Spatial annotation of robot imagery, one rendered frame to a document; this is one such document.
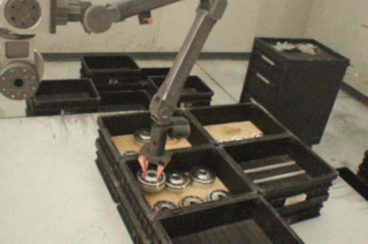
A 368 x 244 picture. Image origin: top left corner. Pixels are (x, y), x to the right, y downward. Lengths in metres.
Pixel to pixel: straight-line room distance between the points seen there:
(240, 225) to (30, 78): 0.87
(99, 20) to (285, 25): 4.62
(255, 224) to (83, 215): 0.62
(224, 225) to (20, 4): 0.93
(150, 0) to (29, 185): 0.88
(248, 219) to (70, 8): 0.90
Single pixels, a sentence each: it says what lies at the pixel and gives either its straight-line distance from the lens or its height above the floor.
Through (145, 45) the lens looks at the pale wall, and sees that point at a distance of 4.77.
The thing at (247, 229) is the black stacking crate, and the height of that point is 0.83.
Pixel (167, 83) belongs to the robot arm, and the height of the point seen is 1.24.
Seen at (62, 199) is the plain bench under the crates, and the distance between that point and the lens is 1.63.
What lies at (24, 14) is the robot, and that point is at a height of 1.45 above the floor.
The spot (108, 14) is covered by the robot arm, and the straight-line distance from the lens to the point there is 1.17.
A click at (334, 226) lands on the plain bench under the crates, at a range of 1.81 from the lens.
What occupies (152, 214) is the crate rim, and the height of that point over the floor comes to 0.93.
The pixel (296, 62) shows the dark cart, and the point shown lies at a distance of 2.96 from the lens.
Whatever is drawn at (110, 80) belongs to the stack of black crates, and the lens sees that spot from 2.98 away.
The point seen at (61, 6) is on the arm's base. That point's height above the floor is 1.47.
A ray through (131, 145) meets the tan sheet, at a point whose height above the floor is 0.83.
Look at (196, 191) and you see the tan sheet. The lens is 1.53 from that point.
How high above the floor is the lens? 1.78
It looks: 27 degrees down
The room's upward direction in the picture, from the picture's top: 10 degrees clockwise
